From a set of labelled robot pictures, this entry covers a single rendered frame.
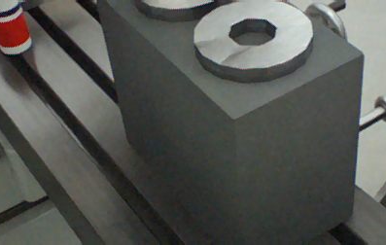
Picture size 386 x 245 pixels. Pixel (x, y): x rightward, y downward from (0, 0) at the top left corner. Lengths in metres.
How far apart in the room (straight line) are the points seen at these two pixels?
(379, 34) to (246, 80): 1.96
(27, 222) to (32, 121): 0.24
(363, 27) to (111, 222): 1.89
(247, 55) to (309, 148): 0.09
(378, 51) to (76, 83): 1.65
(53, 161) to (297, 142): 0.30
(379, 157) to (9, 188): 1.26
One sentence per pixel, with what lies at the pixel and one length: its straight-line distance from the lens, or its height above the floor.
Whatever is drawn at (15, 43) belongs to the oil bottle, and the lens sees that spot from 0.93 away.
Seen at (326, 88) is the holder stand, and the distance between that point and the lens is 0.55.
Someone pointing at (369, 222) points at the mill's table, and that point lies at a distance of 0.68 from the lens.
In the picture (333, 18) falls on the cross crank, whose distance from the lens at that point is 1.36.
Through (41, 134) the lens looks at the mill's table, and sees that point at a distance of 0.81.
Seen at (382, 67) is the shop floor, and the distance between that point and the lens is 2.34.
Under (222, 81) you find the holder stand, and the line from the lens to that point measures 0.53.
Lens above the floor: 1.44
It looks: 42 degrees down
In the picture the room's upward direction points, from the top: 8 degrees counter-clockwise
